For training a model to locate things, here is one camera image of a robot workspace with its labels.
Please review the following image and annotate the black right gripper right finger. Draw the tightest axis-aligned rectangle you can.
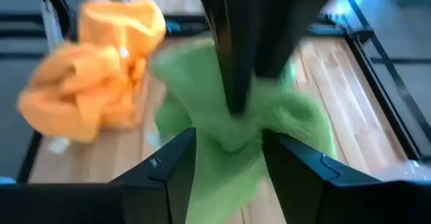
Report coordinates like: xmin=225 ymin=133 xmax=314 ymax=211
xmin=261 ymin=128 xmax=431 ymax=224

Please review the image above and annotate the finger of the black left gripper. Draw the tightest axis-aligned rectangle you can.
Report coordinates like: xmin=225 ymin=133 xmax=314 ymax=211
xmin=195 ymin=0 xmax=271 ymax=116
xmin=255 ymin=0 xmax=341 ymax=79

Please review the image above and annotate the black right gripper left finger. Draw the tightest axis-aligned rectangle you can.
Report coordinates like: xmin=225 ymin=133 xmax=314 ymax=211
xmin=0 ymin=127 xmax=198 ymax=224

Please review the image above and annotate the green microfiber towel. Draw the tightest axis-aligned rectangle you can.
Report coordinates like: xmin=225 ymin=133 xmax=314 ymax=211
xmin=150 ymin=37 xmax=339 ymax=224

